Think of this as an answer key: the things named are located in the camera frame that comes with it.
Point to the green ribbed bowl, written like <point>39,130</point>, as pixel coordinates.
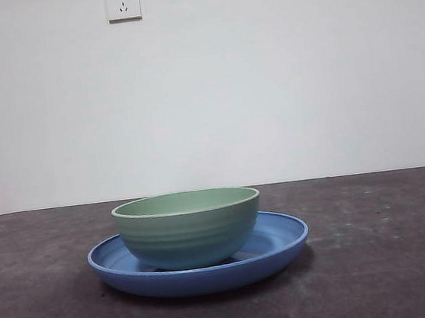
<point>186,235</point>

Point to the blue shallow plate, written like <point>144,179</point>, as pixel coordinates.
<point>200,283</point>

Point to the white wall socket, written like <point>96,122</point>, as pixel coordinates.
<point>123,4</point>

